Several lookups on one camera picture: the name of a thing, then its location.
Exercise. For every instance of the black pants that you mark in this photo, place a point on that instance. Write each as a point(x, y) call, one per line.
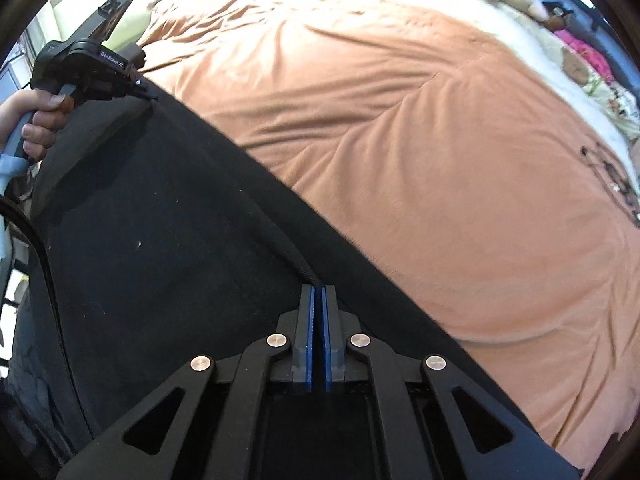
point(107, 17)
point(175, 260)

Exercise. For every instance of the brown blanket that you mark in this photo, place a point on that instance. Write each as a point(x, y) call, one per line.
point(400, 160)

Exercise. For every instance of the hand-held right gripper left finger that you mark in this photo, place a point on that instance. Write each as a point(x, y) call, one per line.
point(312, 330)

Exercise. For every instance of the folded black pants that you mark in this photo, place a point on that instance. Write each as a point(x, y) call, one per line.
point(107, 17)

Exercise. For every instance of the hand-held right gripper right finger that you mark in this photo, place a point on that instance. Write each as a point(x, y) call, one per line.
point(327, 330)

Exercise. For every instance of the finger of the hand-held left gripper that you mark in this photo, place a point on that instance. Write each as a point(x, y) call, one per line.
point(145, 89)

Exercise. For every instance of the person's left hand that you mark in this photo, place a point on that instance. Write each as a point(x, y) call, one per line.
point(45, 122)

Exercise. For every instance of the brown plush toy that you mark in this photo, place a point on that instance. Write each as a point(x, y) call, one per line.
point(556, 21)

